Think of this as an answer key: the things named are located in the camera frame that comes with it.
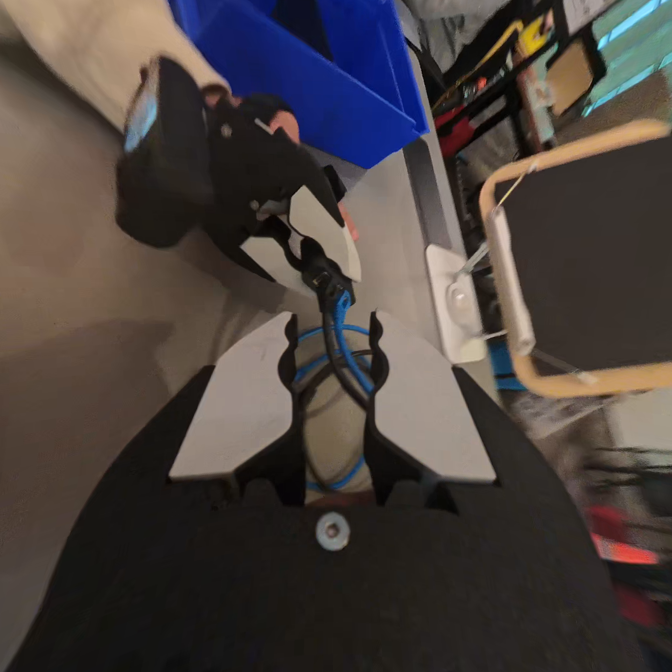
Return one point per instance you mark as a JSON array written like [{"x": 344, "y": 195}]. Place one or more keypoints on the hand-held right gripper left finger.
[{"x": 231, "y": 420}]

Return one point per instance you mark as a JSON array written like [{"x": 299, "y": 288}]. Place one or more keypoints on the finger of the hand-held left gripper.
[
  {"x": 268, "y": 257},
  {"x": 331, "y": 236}
]

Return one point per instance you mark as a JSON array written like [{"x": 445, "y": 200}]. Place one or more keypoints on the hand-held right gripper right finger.
[{"x": 433, "y": 420}]

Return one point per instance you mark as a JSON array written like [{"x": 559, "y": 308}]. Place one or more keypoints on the black ethernet port adapter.
[{"x": 326, "y": 275}]

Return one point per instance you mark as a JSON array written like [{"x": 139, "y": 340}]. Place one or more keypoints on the blue plastic bin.
[{"x": 326, "y": 74}]

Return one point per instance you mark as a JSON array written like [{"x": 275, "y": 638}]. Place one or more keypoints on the person's left forearm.
[{"x": 95, "y": 53}]

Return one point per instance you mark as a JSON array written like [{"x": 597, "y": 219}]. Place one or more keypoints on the person's left hand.
[{"x": 284, "y": 124}]

